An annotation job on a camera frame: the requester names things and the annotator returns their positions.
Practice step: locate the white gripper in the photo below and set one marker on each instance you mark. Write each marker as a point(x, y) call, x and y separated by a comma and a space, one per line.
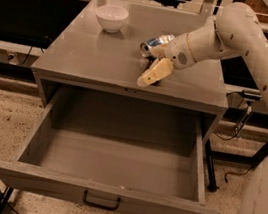
point(177, 51)

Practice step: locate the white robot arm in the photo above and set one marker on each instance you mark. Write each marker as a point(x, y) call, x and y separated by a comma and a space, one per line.
point(234, 31)

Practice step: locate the grey metal drawer cabinet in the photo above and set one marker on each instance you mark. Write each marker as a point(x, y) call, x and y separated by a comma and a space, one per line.
point(102, 68)

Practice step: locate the open grey top drawer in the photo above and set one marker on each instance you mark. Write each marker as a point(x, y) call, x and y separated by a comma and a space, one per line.
point(70, 152)

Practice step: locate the crushed silver blue can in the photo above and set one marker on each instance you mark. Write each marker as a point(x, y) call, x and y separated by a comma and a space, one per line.
point(145, 47)

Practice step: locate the white ceramic bowl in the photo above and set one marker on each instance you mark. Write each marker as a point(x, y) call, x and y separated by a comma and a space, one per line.
point(111, 18)

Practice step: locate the black table leg frame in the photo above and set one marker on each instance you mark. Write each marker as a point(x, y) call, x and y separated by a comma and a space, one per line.
point(247, 147)

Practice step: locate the black drawer handle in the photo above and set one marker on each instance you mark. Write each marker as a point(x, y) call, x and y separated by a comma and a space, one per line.
point(100, 203)

